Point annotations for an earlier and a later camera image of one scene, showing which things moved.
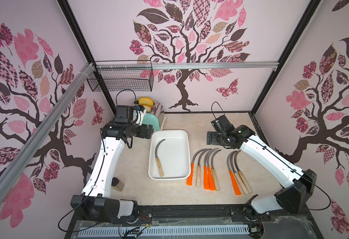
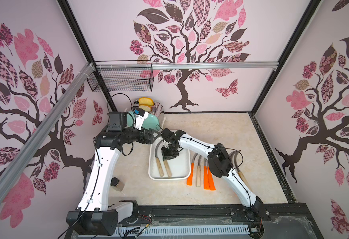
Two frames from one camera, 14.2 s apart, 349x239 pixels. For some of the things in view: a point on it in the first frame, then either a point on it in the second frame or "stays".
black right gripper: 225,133 to 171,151
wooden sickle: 158,162 stays
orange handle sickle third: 206,183 stays
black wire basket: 125,75 stays
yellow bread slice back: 145,101 stays
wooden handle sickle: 214,175 to 167,168
